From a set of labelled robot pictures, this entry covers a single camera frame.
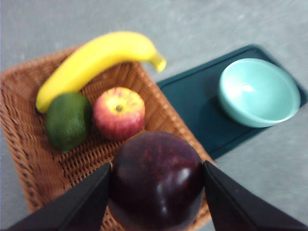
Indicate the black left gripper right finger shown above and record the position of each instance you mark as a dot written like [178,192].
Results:
[240,207]

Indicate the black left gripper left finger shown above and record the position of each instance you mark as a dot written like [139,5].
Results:
[72,207]

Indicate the dark red plum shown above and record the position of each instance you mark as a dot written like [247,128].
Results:
[156,183]

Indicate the teal ribbed bowl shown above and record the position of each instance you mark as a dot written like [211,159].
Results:
[260,96]

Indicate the brown wicker basket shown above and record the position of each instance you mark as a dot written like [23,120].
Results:
[36,156]

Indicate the green avocado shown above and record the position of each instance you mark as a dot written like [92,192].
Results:
[68,122]

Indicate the red apple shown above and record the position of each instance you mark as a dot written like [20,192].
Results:
[119,114]

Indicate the black rectangular tray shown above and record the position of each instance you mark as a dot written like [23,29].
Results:
[190,106]

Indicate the yellow banana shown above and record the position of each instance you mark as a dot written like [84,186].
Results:
[96,60]

